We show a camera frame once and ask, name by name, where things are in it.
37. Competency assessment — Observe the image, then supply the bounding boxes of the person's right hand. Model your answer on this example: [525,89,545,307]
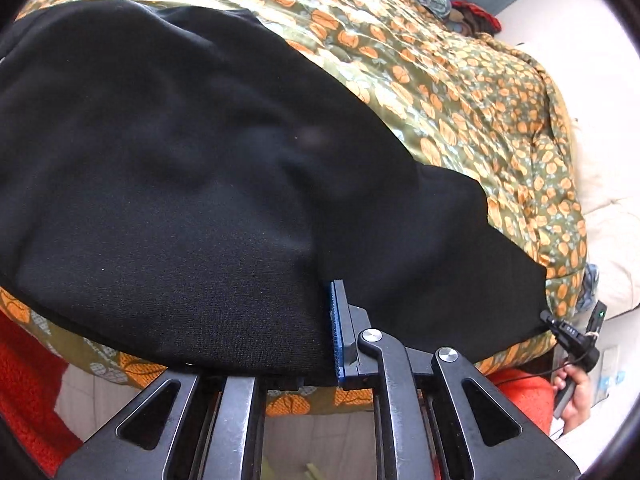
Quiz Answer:
[552,364,592,434]

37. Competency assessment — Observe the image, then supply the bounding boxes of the black pants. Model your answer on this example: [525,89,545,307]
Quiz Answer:
[1,0,547,382]

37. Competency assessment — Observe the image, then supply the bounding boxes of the pile of clothes by curtain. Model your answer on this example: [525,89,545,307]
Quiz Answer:
[418,0,502,37]

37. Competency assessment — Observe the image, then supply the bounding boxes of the green orange floral comforter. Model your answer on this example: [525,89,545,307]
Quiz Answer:
[0,0,589,418]

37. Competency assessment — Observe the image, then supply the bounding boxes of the black cable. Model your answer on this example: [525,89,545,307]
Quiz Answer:
[491,346,594,388]

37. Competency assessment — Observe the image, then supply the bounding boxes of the red fleece garment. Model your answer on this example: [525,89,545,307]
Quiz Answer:
[1,315,81,479]

